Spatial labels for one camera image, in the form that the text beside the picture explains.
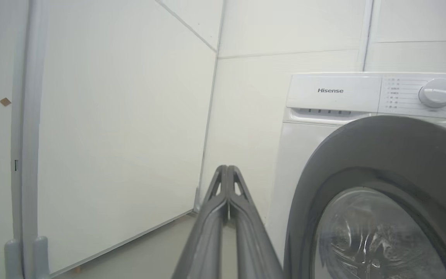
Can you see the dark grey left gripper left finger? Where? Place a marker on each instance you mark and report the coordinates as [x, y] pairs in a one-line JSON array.
[[203, 248]]

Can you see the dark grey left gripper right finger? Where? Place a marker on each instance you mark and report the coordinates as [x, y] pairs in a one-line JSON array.
[[254, 252]]

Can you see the dark round glass washer door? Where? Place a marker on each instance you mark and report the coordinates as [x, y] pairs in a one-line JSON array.
[[401, 155]]

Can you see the white front-load washing machine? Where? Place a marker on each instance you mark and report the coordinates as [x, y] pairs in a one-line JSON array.
[[296, 174]]

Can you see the white washer control knob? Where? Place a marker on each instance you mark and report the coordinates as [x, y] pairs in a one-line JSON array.
[[436, 93]]

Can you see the white partition panel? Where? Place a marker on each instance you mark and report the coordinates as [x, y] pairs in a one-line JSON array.
[[122, 135]]

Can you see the white detergent drawer front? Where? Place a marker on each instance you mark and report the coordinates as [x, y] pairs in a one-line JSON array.
[[331, 91]]

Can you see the small brown tape piece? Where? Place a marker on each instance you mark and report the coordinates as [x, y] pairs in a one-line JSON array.
[[5, 102]]

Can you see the grey metal panel post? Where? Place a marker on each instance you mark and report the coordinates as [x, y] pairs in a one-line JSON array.
[[29, 155]]

